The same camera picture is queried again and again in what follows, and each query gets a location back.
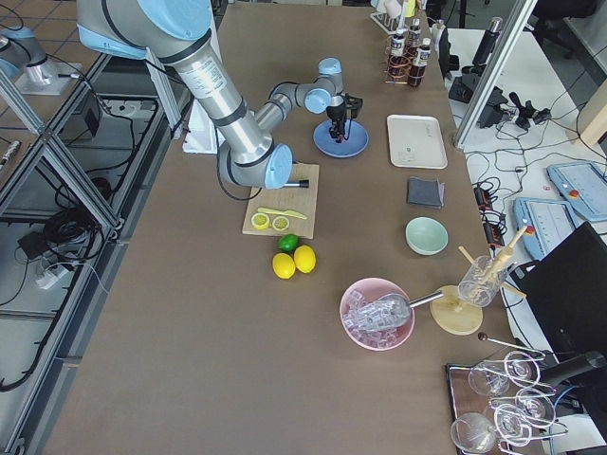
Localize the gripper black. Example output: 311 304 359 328
326 93 363 141

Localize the blue plate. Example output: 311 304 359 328
313 119 369 158

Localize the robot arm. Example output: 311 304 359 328
77 0 362 190

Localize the steel muddler black tip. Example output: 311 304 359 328
285 179 310 189

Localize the cream rabbit tray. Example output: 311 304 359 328
386 114 448 170

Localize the wooden cutting board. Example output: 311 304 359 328
242 164 320 239

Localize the top tea bottle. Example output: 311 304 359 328
388 27 408 77

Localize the tea bottle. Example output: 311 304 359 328
388 27 408 77
407 38 432 87
407 18 421 56

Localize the lower left tea bottle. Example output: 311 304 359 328
407 38 432 87

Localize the yellow plastic knife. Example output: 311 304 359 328
257 207 308 220

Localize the lemon slice on board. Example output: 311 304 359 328
271 215 290 232

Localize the grey folded cloth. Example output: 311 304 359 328
407 177 445 209

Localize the coloured cup rack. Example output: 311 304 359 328
370 0 426 35

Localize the lower right tea bottle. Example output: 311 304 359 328
407 18 421 56

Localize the lemon half on board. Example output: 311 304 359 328
250 212 271 230

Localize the green lime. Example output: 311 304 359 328
278 233 299 253

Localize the yellow lemon upper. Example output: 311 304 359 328
293 245 317 273

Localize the yellow lemon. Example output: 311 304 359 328
293 245 317 273
272 252 296 280

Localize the green bowl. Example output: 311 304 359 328
405 217 449 256

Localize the yellow lemon lower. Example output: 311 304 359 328
272 252 296 280

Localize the pink bowl with ice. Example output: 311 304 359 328
340 278 415 351

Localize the metal ice scoop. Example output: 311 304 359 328
367 291 444 330

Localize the clear glass mug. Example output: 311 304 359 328
457 256 507 308

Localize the wooden cup stand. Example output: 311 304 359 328
430 226 533 336

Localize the teach pendant near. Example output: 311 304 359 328
512 197 580 260

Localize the teach pendant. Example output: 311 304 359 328
546 161 607 222
512 197 580 260

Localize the teach pendant far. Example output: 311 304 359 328
546 161 607 222

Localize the black monitor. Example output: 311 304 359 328
512 222 606 354

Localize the wine glass rack tray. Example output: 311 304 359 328
446 348 569 454

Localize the copper wire bottle rack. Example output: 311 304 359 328
385 34 431 87

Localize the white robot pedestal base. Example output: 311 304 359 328
182 100 224 155

